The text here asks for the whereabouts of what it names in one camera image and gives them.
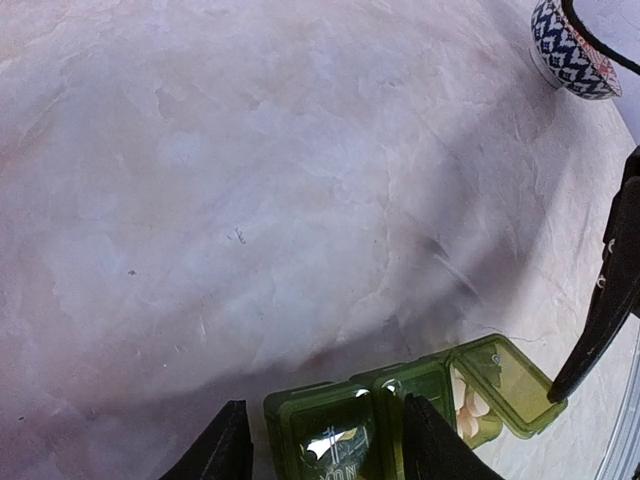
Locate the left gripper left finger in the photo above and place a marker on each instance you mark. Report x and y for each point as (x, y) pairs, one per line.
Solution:
(221, 452)

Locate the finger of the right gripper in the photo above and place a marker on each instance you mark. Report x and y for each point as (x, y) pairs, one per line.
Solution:
(616, 292)

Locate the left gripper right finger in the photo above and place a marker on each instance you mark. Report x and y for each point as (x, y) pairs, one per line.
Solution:
(432, 450)

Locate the green weekly pill organizer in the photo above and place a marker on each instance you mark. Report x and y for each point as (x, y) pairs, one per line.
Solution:
(353, 429)

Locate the pink pills in organizer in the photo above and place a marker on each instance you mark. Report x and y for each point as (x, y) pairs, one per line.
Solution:
(474, 419)

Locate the red patterned oval tin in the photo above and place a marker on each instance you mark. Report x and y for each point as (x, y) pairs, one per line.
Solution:
(565, 59)

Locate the front aluminium rail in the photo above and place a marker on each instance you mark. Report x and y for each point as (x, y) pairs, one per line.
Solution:
(621, 459)

